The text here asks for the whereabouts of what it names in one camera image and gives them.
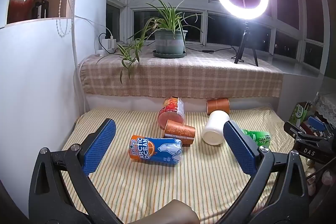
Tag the grey-green plant pot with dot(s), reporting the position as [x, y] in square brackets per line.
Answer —
[169, 43]

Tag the green drink bottle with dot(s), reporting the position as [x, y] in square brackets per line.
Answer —
[256, 137]

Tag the checked tablecloth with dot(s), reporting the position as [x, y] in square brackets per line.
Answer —
[183, 77]

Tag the striped blanket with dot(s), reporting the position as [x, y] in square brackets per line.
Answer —
[157, 187]

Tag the red instant noodle cup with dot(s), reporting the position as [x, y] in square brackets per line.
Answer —
[172, 111]

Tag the dark green pot saucer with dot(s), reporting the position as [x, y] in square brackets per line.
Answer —
[169, 55]

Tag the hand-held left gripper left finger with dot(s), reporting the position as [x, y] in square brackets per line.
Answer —
[101, 146]

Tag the brown patterned paper cup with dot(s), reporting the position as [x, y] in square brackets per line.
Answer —
[181, 132]

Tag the white power adapter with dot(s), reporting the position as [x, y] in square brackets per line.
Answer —
[106, 42]
[113, 42]

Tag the black tripod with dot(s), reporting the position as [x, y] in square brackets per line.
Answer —
[245, 37]

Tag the white cup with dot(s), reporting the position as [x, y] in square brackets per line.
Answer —
[214, 129]

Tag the plain brown cup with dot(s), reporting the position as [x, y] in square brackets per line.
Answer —
[218, 106]

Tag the spider plant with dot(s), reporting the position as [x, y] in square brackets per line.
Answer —
[165, 19]

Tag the blue and orange drink can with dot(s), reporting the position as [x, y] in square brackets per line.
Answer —
[157, 151]

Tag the person's knee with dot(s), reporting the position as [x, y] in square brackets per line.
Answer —
[168, 213]

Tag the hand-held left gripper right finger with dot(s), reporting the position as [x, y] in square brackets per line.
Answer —
[242, 150]

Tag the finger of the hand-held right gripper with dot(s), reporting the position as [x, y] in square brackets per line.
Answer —
[294, 130]
[316, 123]

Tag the green carton box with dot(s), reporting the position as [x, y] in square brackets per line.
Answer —
[299, 111]

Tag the white window frame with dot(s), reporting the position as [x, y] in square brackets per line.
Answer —
[207, 7]

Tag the white lace cloth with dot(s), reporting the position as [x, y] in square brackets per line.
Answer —
[326, 104]

